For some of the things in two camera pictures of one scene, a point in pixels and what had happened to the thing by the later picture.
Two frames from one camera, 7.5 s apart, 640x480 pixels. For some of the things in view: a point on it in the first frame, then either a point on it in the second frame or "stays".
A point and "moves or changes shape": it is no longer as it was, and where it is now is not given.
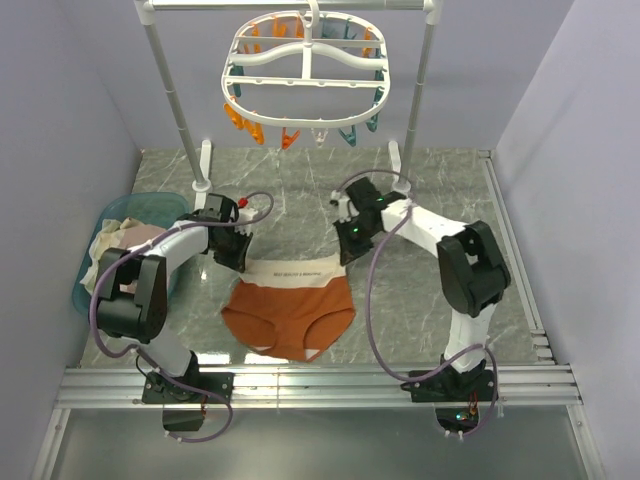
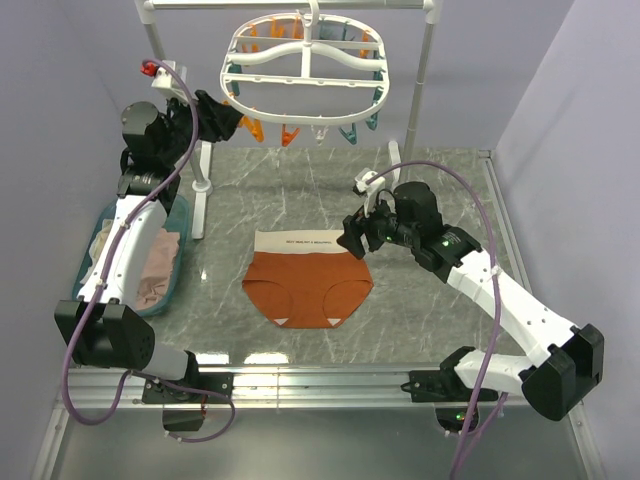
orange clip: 288,141 stays
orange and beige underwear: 297,308 moves or changes shape
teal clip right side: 373,123 stays
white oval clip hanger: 291,68 stays
